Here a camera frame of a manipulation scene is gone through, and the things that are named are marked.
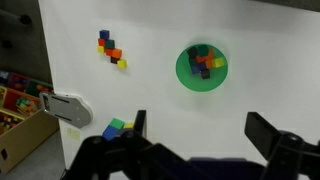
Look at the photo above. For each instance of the yellow sticky note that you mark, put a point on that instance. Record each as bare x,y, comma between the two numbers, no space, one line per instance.
73,134

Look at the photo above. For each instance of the small yellow-green cube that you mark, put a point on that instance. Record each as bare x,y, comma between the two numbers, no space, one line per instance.
219,62

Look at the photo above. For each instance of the small red cube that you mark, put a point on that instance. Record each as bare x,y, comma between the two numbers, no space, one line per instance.
101,42

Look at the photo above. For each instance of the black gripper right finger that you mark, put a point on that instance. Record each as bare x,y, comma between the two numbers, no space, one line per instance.
263,135

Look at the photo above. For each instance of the large blue block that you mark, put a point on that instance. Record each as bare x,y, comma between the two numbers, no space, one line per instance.
109,132

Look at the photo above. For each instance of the small black cube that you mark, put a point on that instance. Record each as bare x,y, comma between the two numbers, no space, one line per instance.
192,52

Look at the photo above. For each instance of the small yellow cube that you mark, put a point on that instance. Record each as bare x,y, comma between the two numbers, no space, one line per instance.
122,63
100,49

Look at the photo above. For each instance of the red storage bin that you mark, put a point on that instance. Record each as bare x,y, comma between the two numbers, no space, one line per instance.
11,98

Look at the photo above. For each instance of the grey metal mounting plate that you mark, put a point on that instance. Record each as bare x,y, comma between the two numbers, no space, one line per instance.
76,111

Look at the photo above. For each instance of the small orange-red cube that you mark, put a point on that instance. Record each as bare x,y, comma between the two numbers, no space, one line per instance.
109,52

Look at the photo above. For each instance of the small dark maroon cube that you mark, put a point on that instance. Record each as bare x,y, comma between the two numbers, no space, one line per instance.
205,74

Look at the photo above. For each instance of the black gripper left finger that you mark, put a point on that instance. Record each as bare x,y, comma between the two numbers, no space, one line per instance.
140,121

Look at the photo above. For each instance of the small orange cube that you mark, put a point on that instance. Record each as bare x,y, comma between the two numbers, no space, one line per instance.
200,59
117,53

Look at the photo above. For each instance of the large yellow block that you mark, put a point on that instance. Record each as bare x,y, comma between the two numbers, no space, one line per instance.
129,125

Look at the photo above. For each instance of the small blue cube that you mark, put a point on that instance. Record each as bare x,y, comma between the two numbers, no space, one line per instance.
104,34
195,68

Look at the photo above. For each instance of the green plastic bowl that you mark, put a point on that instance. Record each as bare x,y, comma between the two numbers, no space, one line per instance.
200,85

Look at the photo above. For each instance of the wooden toy box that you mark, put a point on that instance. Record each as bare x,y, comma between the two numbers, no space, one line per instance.
30,136

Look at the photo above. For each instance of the small dark brown cube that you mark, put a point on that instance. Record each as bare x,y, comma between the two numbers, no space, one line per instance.
114,60

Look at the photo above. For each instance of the large green block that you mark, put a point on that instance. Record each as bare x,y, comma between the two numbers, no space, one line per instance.
117,123

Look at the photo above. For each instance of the small dark green cube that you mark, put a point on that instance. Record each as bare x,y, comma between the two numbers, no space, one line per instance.
110,43

